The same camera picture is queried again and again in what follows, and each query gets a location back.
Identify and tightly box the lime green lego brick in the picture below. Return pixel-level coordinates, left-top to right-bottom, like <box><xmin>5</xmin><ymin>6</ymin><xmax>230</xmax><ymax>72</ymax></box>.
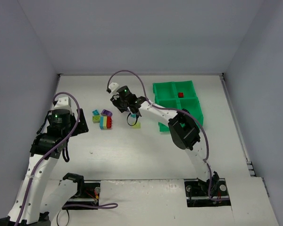
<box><xmin>132</xmin><ymin>121</ymin><xmax>141</xmax><ymax>129</ymax></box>

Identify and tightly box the purple sloped lego brick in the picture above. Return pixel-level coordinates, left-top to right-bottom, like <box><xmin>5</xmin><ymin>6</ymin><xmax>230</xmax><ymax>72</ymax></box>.
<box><xmin>101</xmin><ymin>109</ymin><xmax>113</xmax><ymax>117</ymax></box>

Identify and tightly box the teal small lego brick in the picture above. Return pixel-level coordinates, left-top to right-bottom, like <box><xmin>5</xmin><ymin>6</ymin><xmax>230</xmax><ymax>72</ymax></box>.
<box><xmin>92</xmin><ymin>109</ymin><xmax>100</xmax><ymax>116</ymax></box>

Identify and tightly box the lime green small lego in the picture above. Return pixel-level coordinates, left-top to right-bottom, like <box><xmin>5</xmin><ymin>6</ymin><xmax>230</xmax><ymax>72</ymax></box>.
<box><xmin>92</xmin><ymin>115</ymin><xmax>100</xmax><ymax>123</ymax></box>

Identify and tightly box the small red lego cube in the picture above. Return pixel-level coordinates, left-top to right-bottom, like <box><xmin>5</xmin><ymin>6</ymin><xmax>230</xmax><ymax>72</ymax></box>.
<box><xmin>178</xmin><ymin>92</ymin><xmax>184</xmax><ymax>98</ymax></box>

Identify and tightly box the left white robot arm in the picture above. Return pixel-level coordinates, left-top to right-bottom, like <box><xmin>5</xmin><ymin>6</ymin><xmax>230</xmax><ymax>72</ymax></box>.
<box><xmin>0</xmin><ymin>107</ymin><xmax>88</xmax><ymax>226</ymax></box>

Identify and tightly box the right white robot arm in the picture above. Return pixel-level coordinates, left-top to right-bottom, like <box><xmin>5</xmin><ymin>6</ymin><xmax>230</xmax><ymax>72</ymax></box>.
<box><xmin>107</xmin><ymin>82</ymin><xmax>219</xmax><ymax>187</ymax></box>

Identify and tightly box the teal yellow red lego stack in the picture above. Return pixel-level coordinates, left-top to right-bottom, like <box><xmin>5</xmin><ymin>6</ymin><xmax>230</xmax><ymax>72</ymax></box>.
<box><xmin>100</xmin><ymin>116</ymin><xmax>112</xmax><ymax>130</ymax></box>

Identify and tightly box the green divided sorting tray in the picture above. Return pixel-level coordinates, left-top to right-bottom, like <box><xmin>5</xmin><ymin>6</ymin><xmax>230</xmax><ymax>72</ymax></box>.
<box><xmin>152</xmin><ymin>81</ymin><xmax>204</xmax><ymax>125</ymax></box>

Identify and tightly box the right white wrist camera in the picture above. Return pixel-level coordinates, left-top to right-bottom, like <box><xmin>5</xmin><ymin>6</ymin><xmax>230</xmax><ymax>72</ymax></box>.
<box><xmin>106</xmin><ymin>82</ymin><xmax>119</xmax><ymax>93</ymax></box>

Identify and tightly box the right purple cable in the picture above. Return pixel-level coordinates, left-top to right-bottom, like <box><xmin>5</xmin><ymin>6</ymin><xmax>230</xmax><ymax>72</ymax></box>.
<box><xmin>107</xmin><ymin>69</ymin><xmax>217</xmax><ymax>201</ymax></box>

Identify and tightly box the purple cable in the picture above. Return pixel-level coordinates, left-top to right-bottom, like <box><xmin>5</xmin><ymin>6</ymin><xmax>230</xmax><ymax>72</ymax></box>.
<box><xmin>4</xmin><ymin>92</ymin><xmax>118</xmax><ymax>226</ymax></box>
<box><xmin>107</xmin><ymin>69</ymin><xmax>217</xmax><ymax>201</ymax></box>

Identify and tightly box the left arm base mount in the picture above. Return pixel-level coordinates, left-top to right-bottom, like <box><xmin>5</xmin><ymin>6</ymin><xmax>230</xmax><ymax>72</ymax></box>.
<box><xmin>62</xmin><ymin>181</ymin><xmax>100</xmax><ymax>210</ymax></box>

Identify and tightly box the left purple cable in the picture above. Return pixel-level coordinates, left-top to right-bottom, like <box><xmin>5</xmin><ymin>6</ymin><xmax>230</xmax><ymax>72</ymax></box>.
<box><xmin>4</xmin><ymin>92</ymin><xmax>118</xmax><ymax>226</ymax></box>

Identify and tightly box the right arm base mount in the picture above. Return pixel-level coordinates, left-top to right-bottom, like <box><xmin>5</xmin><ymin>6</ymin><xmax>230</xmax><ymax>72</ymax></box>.
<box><xmin>184</xmin><ymin>178</ymin><xmax>231</xmax><ymax>208</ymax></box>

